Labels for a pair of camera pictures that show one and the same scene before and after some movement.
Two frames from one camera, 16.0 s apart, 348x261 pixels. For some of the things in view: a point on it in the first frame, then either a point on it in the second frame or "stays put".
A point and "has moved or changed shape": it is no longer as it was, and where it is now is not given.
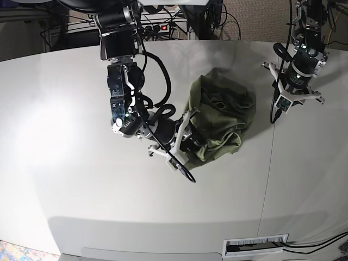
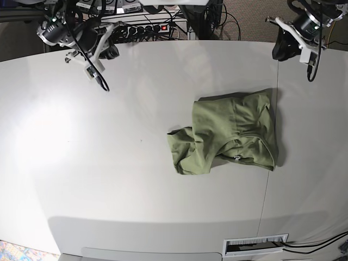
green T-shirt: (221, 104) has moved or changed shape
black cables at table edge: (315, 244) stays put
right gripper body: (293, 82) → (305, 29)
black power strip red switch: (158, 28) stays put
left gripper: (169, 134) → (90, 39)
